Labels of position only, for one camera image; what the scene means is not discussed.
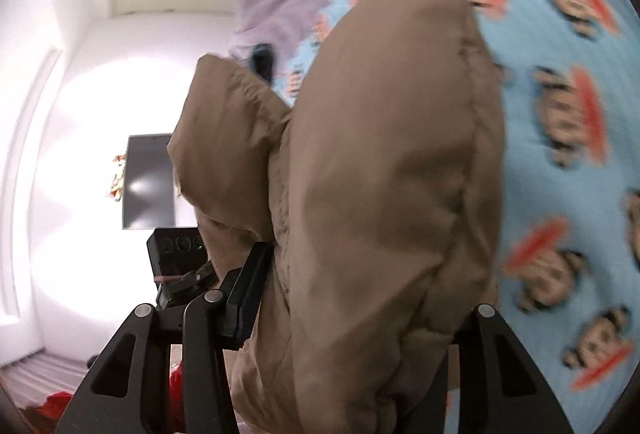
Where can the colourful wall decoration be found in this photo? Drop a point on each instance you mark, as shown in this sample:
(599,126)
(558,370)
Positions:
(117,179)

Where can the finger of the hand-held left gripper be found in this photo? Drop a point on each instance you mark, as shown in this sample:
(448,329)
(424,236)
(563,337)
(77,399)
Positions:
(185,289)

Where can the tan puffer jacket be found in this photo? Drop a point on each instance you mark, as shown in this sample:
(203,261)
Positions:
(380,189)

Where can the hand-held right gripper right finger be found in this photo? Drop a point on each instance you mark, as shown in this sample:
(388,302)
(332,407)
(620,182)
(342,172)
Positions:
(492,364)

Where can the grey quilted bedspread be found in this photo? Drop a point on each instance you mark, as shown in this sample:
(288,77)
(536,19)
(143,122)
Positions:
(40,366)

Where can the dark teal cloth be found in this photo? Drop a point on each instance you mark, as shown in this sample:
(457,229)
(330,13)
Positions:
(262,61)

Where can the blue monkey printed blanket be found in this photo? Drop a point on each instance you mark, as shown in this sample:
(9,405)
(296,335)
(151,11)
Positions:
(560,138)

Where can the black wall screen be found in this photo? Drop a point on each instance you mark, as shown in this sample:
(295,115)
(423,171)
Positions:
(149,181)

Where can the person's red clothing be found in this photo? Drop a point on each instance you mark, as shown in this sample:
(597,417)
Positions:
(57,406)

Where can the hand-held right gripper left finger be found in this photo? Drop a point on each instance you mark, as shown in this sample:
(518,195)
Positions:
(247,299)

